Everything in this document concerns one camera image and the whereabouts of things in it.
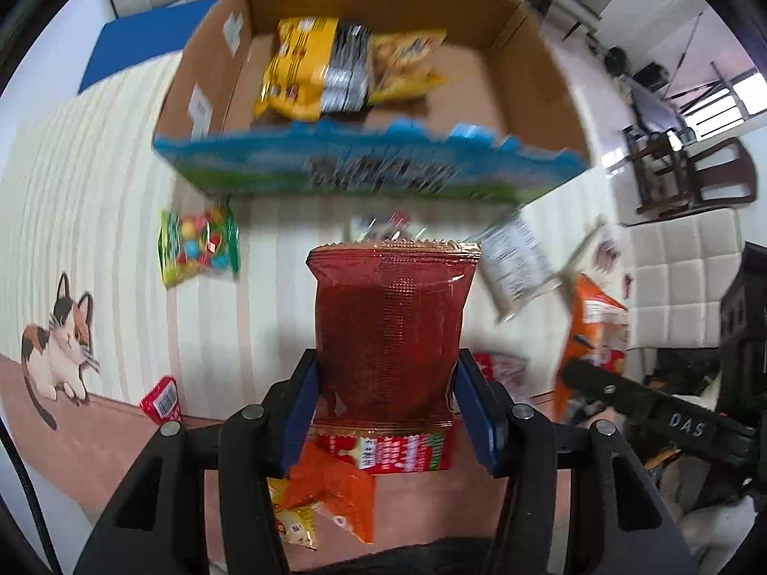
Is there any small yellow packet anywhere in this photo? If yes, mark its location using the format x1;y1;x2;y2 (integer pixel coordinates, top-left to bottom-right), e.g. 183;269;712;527
267;478;318;551

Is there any black silver snack packet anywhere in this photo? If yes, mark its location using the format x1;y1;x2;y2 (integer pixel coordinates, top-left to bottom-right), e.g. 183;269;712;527
320;24;369;114

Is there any black speaker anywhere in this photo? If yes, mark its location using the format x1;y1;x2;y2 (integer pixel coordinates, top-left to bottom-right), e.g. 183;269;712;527
635;63;669;91

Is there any striped cat print mat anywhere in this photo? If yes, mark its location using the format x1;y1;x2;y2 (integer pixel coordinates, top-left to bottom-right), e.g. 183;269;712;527
0;54;636;552

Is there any dark wooden chair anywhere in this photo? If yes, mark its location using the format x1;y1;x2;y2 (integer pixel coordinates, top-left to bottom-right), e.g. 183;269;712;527
620;126;759;222

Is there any yellow orange snack packet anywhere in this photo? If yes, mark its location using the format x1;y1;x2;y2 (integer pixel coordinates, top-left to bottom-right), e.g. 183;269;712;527
365;29;449;105

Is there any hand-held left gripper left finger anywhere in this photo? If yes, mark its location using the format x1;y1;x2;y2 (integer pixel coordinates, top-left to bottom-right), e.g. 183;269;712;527
72;347;321;575

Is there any beige snack packet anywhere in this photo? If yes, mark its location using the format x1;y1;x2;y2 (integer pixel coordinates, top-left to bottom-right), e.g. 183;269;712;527
560;216;627;288

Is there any dark red snack packet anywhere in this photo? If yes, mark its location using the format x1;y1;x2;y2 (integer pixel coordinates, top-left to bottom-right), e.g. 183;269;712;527
305;238;483;432

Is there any dark wooden cabinet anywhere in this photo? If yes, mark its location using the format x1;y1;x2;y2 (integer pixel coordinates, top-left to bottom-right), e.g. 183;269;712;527
716;242;767;414

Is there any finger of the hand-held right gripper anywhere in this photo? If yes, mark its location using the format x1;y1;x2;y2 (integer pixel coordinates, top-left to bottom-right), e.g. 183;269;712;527
558;358;660;426

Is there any black cable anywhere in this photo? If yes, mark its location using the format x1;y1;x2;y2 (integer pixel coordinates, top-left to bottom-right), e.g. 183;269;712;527
0;413;61;575

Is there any red silver snack packet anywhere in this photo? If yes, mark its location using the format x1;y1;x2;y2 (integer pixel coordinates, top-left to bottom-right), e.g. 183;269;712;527
470;350;531;402

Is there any small red packet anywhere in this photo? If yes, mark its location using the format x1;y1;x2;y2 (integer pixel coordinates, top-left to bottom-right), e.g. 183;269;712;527
139;375;182;426

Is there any orange white snack packet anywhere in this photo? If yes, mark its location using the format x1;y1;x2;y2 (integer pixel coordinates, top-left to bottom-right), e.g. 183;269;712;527
551;274;631;423

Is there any red white snack packet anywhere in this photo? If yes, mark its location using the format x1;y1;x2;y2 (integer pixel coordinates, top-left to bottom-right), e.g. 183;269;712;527
312;425;450;475

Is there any blue mat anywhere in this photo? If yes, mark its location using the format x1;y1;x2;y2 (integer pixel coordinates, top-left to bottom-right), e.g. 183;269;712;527
78;0;220;95

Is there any white fluffy cloth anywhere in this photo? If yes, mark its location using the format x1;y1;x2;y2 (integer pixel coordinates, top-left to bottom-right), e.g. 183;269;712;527
677;497;767;564

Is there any cardboard box with blue print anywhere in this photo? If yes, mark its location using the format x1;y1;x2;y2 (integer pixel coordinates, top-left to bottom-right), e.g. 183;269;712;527
151;0;591;207

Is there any colourful candy bag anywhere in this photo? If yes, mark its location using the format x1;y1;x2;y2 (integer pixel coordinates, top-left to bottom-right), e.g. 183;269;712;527
157;202;242;288

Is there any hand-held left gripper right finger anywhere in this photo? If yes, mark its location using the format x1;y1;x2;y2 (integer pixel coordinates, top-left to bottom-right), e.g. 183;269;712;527
455;350;696;575

